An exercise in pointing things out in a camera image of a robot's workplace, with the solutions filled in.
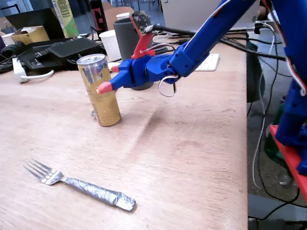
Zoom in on yellow cardboard box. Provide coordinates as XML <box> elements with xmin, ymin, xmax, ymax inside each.
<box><xmin>9</xmin><ymin>24</ymin><xmax>50</xmax><ymax>46</ymax></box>

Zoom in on tan wooden chair back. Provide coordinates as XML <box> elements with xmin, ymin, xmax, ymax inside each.
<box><xmin>102</xmin><ymin>4</ymin><xmax>137</xmax><ymax>32</ymax></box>

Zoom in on green yellow snack carton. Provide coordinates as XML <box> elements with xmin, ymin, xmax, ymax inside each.
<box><xmin>50</xmin><ymin>0</ymin><xmax>80</xmax><ymax>40</ymax></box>

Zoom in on white paper cup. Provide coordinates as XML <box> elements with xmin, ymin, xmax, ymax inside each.
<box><xmin>115</xmin><ymin>12</ymin><xmax>133</xmax><ymax>21</ymax></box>
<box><xmin>98</xmin><ymin>28</ymin><xmax>123</xmax><ymax>63</ymax></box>

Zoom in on white power adapter with cable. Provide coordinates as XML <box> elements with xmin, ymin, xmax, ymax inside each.
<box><xmin>11</xmin><ymin>53</ymin><xmax>56</xmax><ymax>84</ymax></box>

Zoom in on yellow Red Bull can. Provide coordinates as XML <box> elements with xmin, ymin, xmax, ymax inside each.
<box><xmin>75</xmin><ymin>52</ymin><xmax>123</xmax><ymax>130</ymax></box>

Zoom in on white keyboard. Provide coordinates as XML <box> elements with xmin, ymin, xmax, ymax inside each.
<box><xmin>192</xmin><ymin>52</ymin><xmax>222</xmax><ymax>74</ymax></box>

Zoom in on red base plate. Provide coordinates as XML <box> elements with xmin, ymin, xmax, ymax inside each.
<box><xmin>269</xmin><ymin>120</ymin><xmax>307</xmax><ymax>209</ymax></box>

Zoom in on white hanging cable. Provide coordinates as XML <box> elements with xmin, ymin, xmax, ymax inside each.
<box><xmin>233</xmin><ymin>20</ymin><xmax>295</xmax><ymax>192</ymax></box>

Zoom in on black laptop screen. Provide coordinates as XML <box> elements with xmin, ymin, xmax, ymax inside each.
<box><xmin>4</xmin><ymin>6</ymin><xmax>66</xmax><ymax>46</ymax></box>

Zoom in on tall grey cup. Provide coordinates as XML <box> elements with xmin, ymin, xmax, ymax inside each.
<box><xmin>112</xmin><ymin>14</ymin><xmax>159</xmax><ymax>93</ymax></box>

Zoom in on white mug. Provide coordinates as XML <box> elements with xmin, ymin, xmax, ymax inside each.
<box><xmin>1</xmin><ymin>33</ymin><xmax>16</xmax><ymax>47</ymax></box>

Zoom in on fork with foil-wrapped handle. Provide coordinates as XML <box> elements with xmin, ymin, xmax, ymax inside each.
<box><xmin>22</xmin><ymin>146</ymin><xmax>138</xmax><ymax>225</ymax></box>

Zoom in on black headphones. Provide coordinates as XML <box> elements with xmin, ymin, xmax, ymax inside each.
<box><xmin>0</xmin><ymin>40</ymin><xmax>27</xmax><ymax>60</ymax></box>

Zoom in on black desk device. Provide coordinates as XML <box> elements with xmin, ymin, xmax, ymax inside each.
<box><xmin>16</xmin><ymin>33</ymin><xmax>108</xmax><ymax>77</ymax></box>

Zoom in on blue gripper body with motor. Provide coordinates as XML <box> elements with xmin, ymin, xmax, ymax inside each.
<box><xmin>118</xmin><ymin>56</ymin><xmax>153</xmax><ymax>90</ymax></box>

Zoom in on green table clamp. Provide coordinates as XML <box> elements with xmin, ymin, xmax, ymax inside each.
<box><xmin>259</xmin><ymin>104</ymin><xmax>293</xmax><ymax>172</ymax></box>

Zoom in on black bottle with red print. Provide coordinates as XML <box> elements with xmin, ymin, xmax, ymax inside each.
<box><xmin>88</xmin><ymin>0</ymin><xmax>109</xmax><ymax>34</ymax></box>

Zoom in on black camera cable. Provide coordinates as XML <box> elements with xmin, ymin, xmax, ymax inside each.
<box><xmin>150</xmin><ymin>8</ymin><xmax>288</xmax><ymax>77</ymax></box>

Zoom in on white plate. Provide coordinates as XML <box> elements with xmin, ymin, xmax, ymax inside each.
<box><xmin>266</xmin><ymin>9</ymin><xmax>282</xmax><ymax>27</ymax></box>

